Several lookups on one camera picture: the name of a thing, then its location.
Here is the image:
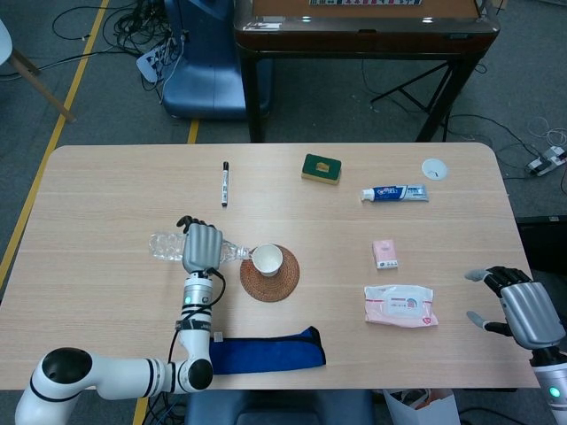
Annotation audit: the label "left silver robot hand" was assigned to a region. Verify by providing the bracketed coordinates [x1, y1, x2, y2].
[175, 215, 224, 273]

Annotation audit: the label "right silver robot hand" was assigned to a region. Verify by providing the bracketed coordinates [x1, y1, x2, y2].
[463, 265, 567, 351]

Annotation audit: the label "clear plastic bottle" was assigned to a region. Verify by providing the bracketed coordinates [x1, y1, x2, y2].
[148, 232, 254, 263]

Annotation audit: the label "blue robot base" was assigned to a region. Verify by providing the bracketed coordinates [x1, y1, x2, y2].
[161, 0, 272, 121]

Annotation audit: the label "white floral paper cup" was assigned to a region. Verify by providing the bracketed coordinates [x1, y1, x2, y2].
[250, 243, 283, 278]

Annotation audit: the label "round woven rattan coaster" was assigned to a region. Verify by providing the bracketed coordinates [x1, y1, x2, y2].
[239, 244, 301, 304]

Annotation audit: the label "black box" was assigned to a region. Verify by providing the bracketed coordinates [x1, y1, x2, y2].
[516, 215, 567, 272]

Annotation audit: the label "blue cloth with black trim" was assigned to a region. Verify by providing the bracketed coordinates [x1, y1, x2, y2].
[207, 326, 328, 375]

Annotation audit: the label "pink wet wipes pack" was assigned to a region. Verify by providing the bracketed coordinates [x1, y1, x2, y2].
[363, 283, 439, 329]

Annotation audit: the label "green small box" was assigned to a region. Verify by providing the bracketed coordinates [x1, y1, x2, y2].
[300, 152, 344, 186]

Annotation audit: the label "white paper bag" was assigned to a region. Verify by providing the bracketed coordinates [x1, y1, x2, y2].
[383, 388, 462, 425]

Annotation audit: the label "white power strip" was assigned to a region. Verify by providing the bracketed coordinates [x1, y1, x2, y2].
[525, 147, 567, 177]

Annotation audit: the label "small pink tissue pack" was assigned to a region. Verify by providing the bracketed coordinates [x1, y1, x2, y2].
[371, 239, 399, 271]

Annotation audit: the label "blue white toothpaste tube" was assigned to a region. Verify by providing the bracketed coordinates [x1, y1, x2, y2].
[360, 183, 430, 204]

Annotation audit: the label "white multi-socket with plugs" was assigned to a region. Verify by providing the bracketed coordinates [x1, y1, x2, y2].
[136, 42, 179, 84]

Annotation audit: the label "black tripod stand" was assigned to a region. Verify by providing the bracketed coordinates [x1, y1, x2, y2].
[369, 61, 454, 119]

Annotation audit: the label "white chair with wooden legs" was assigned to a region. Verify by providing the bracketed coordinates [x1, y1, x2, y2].
[0, 17, 76, 124]

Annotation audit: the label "brown mahjong table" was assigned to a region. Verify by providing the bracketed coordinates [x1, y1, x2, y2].
[233, 0, 501, 143]

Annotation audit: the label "row of face-up mahjong tiles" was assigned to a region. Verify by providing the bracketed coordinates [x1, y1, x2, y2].
[308, 0, 422, 7]

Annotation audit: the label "white round cable grommet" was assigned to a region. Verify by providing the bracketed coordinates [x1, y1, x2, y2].
[421, 158, 449, 181]

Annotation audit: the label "dark blue robot pedestal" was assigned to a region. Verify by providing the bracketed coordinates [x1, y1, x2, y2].
[183, 389, 376, 425]

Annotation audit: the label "tangle of black floor cables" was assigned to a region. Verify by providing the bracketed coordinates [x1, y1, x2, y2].
[51, 0, 178, 63]

